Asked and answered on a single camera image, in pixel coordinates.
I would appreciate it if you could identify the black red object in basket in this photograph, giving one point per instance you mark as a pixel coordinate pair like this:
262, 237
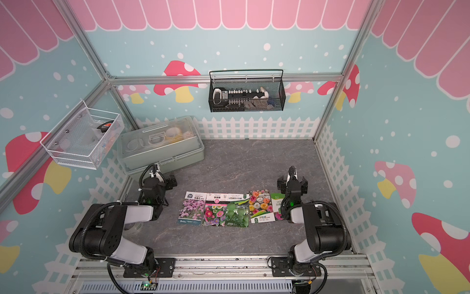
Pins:
105, 126

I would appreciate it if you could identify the multicolour ranunculus seed packet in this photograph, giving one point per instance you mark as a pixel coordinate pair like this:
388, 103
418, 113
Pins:
261, 209

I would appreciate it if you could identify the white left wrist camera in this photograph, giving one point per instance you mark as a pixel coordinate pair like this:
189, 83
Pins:
156, 173

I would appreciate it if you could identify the clear tape roll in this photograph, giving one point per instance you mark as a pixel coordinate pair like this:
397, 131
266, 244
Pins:
132, 229

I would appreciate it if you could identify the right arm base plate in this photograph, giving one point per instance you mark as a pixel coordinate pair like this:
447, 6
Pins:
285, 266

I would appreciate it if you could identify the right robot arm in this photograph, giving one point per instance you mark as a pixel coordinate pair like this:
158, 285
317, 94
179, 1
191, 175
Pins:
326, 234

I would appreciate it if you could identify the green pink flower seed packet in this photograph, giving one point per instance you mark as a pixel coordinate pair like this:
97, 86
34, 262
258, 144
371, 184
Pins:
277, 199

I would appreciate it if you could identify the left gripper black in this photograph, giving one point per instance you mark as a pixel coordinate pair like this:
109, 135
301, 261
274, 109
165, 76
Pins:
167, 182

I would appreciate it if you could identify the green gourd seed packet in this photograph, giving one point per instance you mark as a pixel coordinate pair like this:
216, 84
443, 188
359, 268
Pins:
237, 211

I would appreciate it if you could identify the purple flower seed packet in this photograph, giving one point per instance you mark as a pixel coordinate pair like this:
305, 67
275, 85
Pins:
193, 206

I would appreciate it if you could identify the translucent green storage box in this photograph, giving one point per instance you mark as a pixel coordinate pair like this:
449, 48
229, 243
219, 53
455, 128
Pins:
171, 145

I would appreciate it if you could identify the white wire mesh basket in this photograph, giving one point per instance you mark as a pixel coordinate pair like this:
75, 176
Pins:
76, 142

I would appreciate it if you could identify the black wire mesh basket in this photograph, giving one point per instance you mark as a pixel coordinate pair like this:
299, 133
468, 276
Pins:
269, 79

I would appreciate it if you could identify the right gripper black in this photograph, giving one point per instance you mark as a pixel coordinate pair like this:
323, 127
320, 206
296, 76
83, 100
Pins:
282, 185

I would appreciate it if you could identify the black white tool in basket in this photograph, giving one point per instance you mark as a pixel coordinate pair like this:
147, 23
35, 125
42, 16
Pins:
246, 98

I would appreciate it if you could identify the small green circuit board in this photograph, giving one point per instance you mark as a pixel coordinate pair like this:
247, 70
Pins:
148, 286

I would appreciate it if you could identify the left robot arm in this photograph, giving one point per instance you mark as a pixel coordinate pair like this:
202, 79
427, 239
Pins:
99, 235

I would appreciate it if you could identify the pink mixed flower seed packet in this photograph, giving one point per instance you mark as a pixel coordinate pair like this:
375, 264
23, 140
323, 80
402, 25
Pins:
215, 210

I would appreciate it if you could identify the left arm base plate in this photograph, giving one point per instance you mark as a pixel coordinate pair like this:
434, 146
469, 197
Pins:
153, 268

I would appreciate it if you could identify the aluminium front rail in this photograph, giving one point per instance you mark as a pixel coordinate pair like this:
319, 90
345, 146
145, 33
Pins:
251, 267

